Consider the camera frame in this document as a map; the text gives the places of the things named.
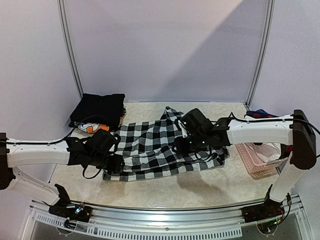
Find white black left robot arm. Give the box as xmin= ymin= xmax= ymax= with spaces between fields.
xmin=0 ymin=129 xmax=124 ymax=217

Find pink plastic laundry basket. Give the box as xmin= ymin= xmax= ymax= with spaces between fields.
xmin=235 ymin=143 xmax=288 ymax=180

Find front aluminium rail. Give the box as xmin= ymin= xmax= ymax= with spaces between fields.
xmin=22 ymin=195 xmax=313 ymax=240

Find aluminium frame post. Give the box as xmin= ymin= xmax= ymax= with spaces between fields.
xmin=243 ymin=0 xmax=275 ymax=110
xmin=57 ymin=0 xmax=84 ymax=98

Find right aluminium frame post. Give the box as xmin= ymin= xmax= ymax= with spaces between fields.
xmin=243 ymin=0 xmax=275 ymax=110

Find black t-shirt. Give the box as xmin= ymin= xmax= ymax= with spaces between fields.
xmin=68 ymin=93 xmax=125 ymax=128

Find red black plaid shirt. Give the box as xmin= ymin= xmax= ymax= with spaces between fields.
xmin=247 ymin=113 xmax=272 ymax=119

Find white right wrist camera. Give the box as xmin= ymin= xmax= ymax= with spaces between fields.
xmin=177 ymin=120 xmax=188 ymax=138

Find black white checked shirt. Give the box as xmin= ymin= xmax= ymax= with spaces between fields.
xmin=102 ymin=106 xmax=230 ymax=182

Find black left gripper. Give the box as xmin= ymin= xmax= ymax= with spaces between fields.
xmin=89 ymin=152 xmax=126 ymax=173

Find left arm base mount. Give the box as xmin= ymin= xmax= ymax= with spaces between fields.
xmin=48 ymin=184 xmax=93 ymax=223

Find blue plaid garment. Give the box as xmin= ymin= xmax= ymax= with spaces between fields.
xmin=245 ymin=109 xmax=277 ymax=118

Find colourful patterned folded shorts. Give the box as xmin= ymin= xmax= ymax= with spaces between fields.
xmin=75 ymin=122 xmax=110 ymax=134

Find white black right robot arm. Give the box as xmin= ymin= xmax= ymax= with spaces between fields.
xmin=176 ymin=108 xmax=319 ymax=218

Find left aluminium frame post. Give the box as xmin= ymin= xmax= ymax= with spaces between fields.
xmin=57 ymin=0 xmax=84 ymax=98

